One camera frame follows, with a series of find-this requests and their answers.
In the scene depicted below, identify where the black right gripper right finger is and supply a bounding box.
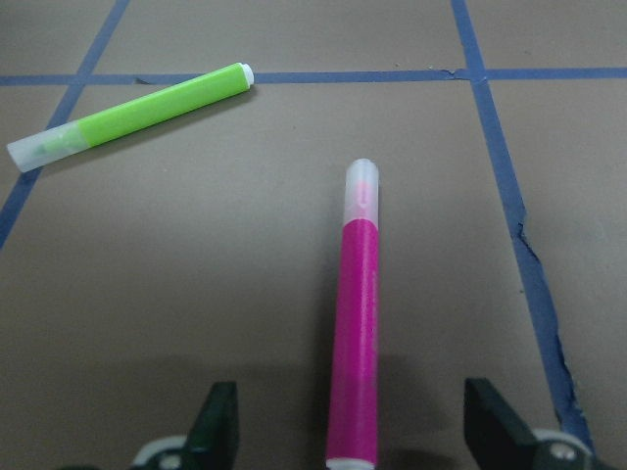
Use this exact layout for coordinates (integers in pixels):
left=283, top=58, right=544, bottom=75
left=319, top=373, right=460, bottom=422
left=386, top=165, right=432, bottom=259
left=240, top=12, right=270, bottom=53
left=463, top=378, right=541, bottom=469

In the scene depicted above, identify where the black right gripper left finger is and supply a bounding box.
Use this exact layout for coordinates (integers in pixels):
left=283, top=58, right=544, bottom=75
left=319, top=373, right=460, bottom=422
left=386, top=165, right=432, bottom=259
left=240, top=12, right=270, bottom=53
left=183, top=382, right=239, bottom=470

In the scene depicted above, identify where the pink highlighter pen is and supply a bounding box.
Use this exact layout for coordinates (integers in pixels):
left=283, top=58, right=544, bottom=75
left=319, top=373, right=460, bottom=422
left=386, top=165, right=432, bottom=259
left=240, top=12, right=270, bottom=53
left=325, top=159, right=379, bottom=469

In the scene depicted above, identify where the green highlighter pen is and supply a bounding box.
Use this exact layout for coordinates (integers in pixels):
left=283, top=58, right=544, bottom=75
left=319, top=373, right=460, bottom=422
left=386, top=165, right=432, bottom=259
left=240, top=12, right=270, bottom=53
left=7, top=63, right=255, bottom=172

